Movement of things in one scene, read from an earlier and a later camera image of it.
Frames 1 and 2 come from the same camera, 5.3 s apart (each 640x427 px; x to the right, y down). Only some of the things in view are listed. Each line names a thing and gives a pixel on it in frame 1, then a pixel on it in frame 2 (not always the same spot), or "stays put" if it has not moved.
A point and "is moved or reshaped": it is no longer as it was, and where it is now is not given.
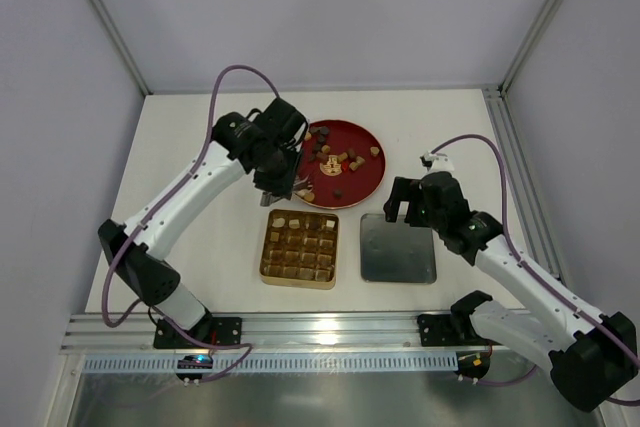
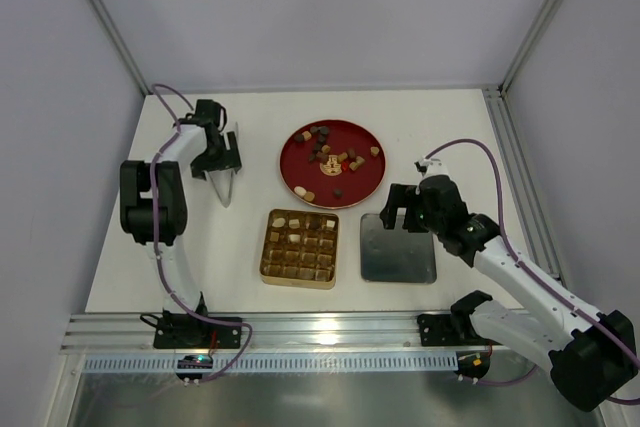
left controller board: [200, 361] stays put
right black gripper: [413, 203] stays put
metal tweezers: [268, 198] is moved or reshaped
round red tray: [343, 164] stays put
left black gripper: [278, 183] → [216, 165]
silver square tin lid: [395, 251] stays put
